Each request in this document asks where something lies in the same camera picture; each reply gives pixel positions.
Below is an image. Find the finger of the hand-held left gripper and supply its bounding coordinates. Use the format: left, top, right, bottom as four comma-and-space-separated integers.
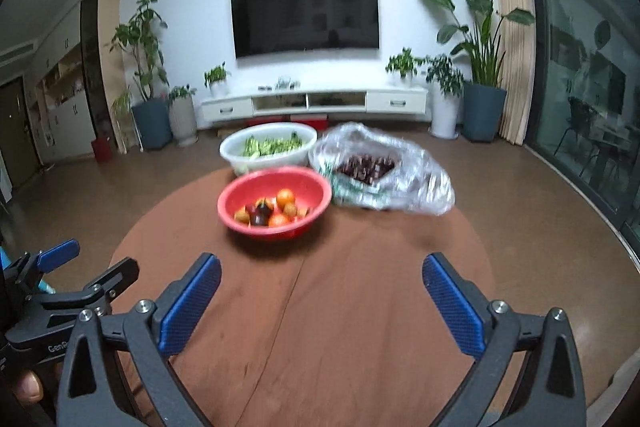
7, 257, 140, 342
4, 238, 81, 303

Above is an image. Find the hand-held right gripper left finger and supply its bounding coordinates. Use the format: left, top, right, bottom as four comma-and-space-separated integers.
56, 252, 223, 427

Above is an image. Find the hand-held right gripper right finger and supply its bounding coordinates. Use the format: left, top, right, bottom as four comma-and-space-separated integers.
421, 252, 587, 427

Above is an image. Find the red plastic basin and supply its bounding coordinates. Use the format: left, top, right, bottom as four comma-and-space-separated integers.
217, 167, 333, 242

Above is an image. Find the person's left hand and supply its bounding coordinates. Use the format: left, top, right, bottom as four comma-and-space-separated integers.
7, 368, 47, 404

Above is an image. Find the red bin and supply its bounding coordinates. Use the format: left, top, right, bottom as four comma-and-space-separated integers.
91, 136, 115, 164

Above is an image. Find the clear plastic bag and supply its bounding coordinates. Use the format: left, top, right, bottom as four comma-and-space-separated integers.
308, 122, 456, 215

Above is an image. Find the dark door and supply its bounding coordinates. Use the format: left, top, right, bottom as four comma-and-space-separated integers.
0, 76, 42, 180

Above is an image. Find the white cupboard unit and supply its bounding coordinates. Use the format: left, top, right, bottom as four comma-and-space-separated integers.
22, 4, 98, 165

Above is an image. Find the white plastic basin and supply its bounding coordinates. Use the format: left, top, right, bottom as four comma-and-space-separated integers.
219, 123, 318, 175

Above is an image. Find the tall leafy plant blue pot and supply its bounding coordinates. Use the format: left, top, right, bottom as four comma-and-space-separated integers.
111, 0, 173, 150

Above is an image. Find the small plant on stand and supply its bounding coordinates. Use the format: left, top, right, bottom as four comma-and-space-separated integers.
110, 89, 143, 152

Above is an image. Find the pile of dark cherries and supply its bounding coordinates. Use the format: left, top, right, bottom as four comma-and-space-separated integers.
334, 153, 398, 184

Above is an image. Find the plant in ribbed grey pot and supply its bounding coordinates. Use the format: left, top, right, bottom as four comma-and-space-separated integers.
167, 84, 199, 146

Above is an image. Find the pile of leafy greens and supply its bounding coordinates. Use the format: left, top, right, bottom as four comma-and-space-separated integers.
241, 133, 307, 158

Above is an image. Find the bushy plant tall white pot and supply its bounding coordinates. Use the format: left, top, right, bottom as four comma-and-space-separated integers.
425, 54, 466, 138

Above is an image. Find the large-leaf plant blue pot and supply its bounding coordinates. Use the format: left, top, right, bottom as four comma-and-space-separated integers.
411, 0, 536, 142

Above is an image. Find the dark tall cabinet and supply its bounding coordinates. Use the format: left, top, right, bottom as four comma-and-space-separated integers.
80, 0, 103, 142

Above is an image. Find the white television cabinet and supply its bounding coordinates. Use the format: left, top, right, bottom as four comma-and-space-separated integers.
200, 86, 430, 124

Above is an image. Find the red flat box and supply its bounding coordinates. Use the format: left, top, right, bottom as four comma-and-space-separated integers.
290, 116, 328, 132

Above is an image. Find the small plant in white pot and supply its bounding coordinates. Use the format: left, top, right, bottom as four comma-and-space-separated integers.
386, 48, 426, 88
204, 62, 232, 98

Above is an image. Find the beige curtain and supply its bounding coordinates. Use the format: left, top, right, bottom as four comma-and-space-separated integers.
492, 0, 538, 145

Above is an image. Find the glass sliding door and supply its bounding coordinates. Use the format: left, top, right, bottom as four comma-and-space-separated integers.
522, 0, 640, 258

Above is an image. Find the tangle of cables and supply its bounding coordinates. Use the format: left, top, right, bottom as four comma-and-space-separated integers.
257, 77, 301, 92

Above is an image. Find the black wall television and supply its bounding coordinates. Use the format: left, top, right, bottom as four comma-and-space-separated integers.
230, 0, 380, 60

